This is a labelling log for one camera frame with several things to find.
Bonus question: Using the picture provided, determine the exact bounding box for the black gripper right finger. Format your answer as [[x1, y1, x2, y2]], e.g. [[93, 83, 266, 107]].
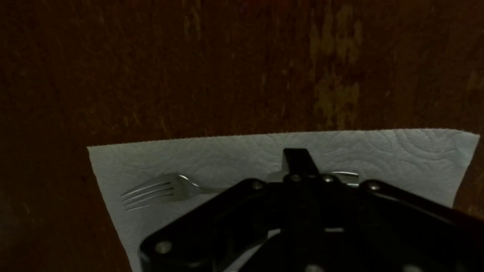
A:
[[300, 147, 484, 272]]

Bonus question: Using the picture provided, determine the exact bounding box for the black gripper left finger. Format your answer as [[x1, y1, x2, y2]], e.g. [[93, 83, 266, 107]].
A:
[[138, 147, 303, 272]]

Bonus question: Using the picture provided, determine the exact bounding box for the white cloth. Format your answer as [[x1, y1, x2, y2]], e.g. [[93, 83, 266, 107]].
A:
[[86, 127, 481, 272]]

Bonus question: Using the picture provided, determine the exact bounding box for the silver fork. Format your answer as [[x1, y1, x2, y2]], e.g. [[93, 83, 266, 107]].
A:
[[120, 169, 362, 213]]

